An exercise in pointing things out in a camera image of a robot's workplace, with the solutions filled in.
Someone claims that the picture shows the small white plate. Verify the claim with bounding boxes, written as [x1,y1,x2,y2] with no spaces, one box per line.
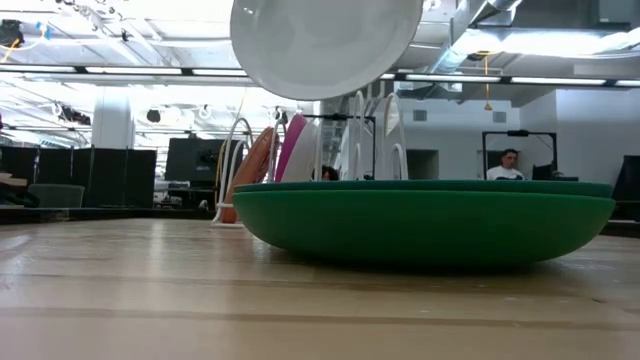
[282,119,321,184]

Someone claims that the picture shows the pink plate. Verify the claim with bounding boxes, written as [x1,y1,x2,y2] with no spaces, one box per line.
[273,113,309,184]

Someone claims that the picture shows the brown plate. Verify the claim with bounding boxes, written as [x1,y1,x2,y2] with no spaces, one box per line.
[219,126,281,225]

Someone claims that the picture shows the large white plate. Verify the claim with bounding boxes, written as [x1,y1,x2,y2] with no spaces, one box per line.
[229,0,425,101]

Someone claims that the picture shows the green flat plate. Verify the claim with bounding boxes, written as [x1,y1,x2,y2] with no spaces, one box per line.
[233,179,614,199]

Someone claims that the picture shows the green deep plate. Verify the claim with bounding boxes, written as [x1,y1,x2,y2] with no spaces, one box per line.
[232,189,616,266]

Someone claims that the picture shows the large black monitor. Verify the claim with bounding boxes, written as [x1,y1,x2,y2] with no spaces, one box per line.
[164,138,236,184]

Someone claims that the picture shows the black room divider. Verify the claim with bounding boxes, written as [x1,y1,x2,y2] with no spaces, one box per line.
[0,144,159,209]

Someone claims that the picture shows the white round column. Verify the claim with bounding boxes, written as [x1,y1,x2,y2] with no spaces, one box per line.
[91,97,136,150]

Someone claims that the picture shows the grey chair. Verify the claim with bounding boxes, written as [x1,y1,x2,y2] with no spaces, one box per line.
[27,183,86,209]

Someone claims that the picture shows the silver ventilation duct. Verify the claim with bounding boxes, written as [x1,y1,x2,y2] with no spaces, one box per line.
[319,98,351,167]

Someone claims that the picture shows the white wire dish rack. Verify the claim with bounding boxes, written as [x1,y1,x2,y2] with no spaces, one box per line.
[210,89,410,229]

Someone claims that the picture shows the yellow ceiling drop cord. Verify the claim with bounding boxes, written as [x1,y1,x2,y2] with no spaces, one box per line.
[481,49,494,112]

